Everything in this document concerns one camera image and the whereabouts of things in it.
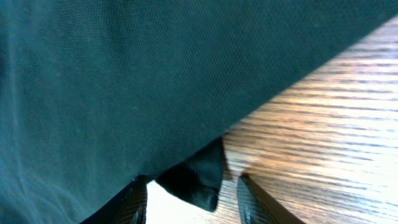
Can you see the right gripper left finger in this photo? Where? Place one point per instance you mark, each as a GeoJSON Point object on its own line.
{"type": "Point", "coordinates": [127, 207]}

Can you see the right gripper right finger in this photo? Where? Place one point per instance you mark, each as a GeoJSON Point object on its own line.
{"type": "Point", "coordinates": [256, 206]}

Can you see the black t-shirt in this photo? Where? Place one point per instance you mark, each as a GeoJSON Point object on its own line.
{"type": "Point", "coordinates": [96, 93]}

